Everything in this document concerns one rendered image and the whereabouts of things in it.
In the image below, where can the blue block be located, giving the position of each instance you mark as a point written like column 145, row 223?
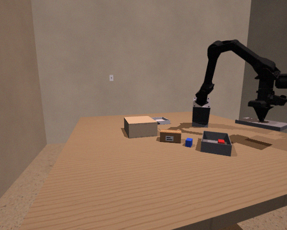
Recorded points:
column 188, row 142

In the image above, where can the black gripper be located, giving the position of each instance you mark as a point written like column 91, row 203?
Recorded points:
column 261, row 107

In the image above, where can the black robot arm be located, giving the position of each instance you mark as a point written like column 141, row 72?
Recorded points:
column 262, row 66

